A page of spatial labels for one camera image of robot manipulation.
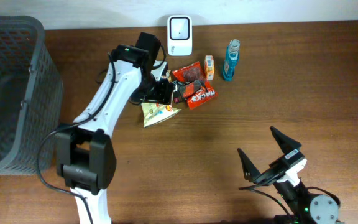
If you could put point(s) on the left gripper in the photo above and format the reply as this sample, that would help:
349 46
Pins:
161 91

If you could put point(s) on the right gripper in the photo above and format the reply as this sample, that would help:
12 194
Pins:
272 171

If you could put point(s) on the black red snack packet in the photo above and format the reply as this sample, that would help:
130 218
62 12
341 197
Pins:
184 91

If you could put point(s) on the yellow snack bag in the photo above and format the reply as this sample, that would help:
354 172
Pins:
155 113

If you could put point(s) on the red candy bag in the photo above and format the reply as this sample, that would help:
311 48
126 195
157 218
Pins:
189 74

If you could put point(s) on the small orange box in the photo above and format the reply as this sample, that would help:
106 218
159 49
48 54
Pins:
209 68

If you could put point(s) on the blue mouthwash bottle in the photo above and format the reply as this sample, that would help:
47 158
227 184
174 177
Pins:
231 59

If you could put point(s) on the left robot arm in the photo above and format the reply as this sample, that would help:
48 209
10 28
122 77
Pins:
85 155

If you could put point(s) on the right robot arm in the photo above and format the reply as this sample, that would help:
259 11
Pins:
282 184

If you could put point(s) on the white barcode scanner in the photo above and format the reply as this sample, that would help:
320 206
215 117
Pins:
179 35

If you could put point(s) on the grey plastic mesh basket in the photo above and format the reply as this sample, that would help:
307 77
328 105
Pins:
31 93

